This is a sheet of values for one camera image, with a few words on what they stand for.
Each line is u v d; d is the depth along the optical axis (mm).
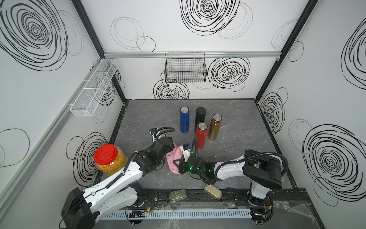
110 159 685
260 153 480
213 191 736
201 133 788
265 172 452
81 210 382
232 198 741
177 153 786
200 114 846
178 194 721
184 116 885
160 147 567
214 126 849
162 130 654
